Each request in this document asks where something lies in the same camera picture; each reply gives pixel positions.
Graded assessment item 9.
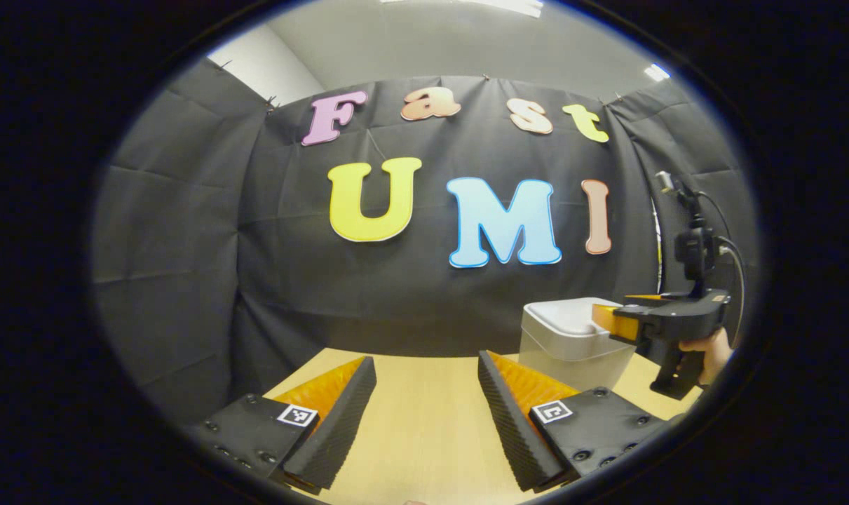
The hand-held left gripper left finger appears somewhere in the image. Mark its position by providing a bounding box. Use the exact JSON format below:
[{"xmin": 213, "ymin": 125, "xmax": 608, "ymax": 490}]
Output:
[{"xmin": 186, "ymin": 356, "xmax": 378, "ymax": 495}]

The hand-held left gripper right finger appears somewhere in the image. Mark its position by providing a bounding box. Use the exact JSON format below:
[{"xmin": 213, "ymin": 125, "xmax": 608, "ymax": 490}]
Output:
[{"xmin": 477, "ymin": 350, "xmax": 683, "ymax": 493}]

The grey desktop garbage bin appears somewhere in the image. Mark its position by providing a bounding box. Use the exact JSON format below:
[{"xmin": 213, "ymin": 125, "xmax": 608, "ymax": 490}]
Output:
[{"xmin": 519, "ymin": 297, "xmax": 637, "ymax": 392}]

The wooden desktop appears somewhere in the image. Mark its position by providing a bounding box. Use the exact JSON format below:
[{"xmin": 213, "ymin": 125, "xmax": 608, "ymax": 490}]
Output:
[{"xmin": 263, "ymin": 347, "xmax": 705, "ymax": 505}]

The black backdrop cloth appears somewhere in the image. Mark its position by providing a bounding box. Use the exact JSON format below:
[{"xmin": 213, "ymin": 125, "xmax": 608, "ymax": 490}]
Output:
[{"xmin": 91, "ymin": 60, "xmax": 761, "ymax": 429}]

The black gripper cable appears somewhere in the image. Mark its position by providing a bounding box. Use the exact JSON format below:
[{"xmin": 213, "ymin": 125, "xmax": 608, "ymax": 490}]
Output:
[{"xmin": 698, "ymin": 191, "xmax": 746, "ymax": 344}]

